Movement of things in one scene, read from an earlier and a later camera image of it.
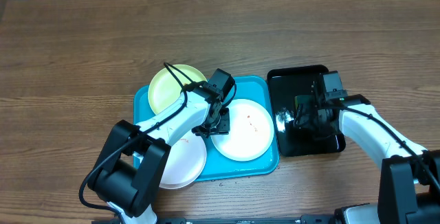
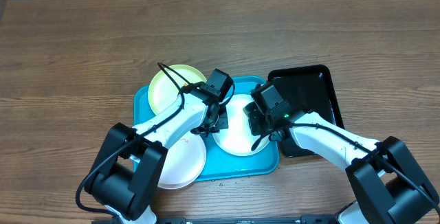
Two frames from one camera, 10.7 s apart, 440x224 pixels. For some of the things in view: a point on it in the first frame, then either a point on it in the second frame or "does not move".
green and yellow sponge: x=302 y=105 -> x=249 y=107
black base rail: x=304 y=219 does not move
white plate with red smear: x=185 y=162 does not move
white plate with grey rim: x=251 y=129 does not move
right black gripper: x=307 y=115 -> x=253 y=120
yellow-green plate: x=163 y=88 does not move
